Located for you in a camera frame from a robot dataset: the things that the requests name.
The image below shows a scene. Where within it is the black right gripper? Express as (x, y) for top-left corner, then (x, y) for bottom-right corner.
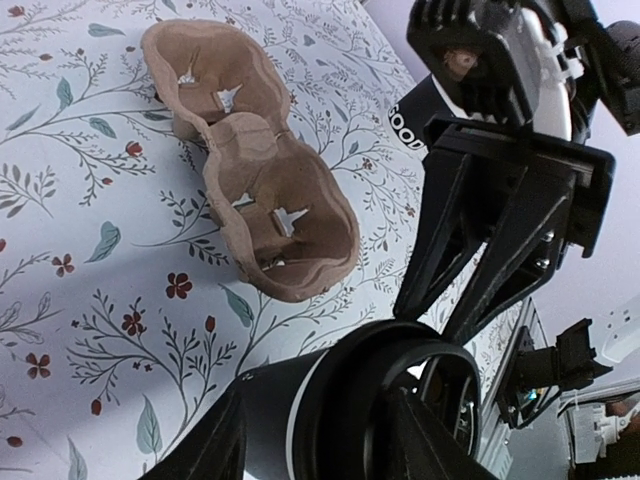
(393, 116), (615, 345)

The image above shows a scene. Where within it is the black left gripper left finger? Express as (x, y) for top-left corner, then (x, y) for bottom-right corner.
(144, 389), (247, 480)

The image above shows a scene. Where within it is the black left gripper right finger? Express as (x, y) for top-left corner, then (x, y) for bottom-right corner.
(384, 389), (494, 480)

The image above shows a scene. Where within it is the black and white paper cup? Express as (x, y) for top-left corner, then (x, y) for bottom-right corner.
(232, 350), (327, 480)

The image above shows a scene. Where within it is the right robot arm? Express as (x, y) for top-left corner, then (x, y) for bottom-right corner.
(389, 1), (639, 344)

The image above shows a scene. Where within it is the stack of paper cups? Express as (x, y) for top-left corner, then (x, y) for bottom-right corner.
(383, 74), (470, 155)

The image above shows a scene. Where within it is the brown cardboard cup carrier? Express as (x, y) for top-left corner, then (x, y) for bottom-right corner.
(141, 20), (360, 303)

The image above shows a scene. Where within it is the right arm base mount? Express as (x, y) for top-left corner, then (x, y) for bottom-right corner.
(495, 318), (613, 429)

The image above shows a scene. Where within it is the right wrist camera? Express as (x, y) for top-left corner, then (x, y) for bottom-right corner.
(404, 0), (586, 126)

